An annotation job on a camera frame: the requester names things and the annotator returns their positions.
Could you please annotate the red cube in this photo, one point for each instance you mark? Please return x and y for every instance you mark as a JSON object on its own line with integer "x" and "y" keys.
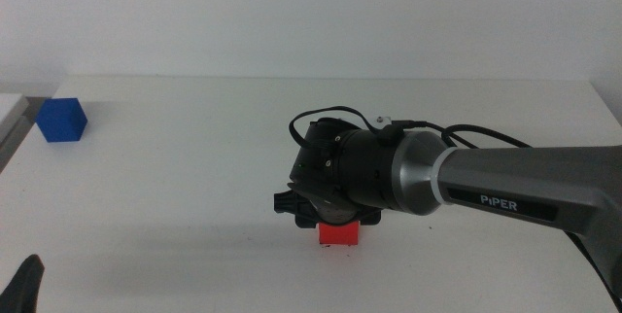
{"x": 338, "y": 235}

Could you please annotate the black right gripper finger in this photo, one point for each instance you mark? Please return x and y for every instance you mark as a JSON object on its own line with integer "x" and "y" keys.
{"x": 306, "y": 220}
{"x": 369, "y": 220}

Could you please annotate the blue cube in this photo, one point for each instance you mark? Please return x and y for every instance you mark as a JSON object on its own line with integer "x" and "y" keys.
{"x": 60, "y": 121}

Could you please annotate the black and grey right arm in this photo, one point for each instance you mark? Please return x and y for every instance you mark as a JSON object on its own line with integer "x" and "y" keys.
{"x": 510, "y": 177}

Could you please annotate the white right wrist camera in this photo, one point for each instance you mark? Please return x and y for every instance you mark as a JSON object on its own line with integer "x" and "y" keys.
{"x": 384, "y": 120}

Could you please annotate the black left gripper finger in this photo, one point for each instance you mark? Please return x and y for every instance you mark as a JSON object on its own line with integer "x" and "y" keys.
{"x": 22, "y": 288}

